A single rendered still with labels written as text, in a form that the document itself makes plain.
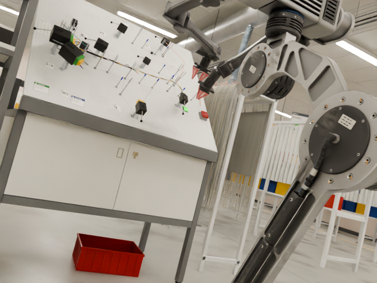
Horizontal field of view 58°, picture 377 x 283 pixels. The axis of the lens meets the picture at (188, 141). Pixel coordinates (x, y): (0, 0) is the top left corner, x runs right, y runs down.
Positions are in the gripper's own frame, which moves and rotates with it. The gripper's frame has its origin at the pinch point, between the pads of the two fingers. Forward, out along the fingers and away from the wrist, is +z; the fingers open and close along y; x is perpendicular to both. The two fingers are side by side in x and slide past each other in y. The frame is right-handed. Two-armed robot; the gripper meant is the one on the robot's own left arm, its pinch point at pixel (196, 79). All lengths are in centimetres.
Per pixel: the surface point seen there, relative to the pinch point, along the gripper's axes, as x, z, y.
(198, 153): 24.6, 37.3, -13.1
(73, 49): 11, 12, 75
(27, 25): 19, 9, 97
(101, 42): -11, 6, 59
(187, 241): 43, 89, -27
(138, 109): 23.7, 24.9, 34.5
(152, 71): -26.2, 11.1, 18.2
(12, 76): 29, 30, 96
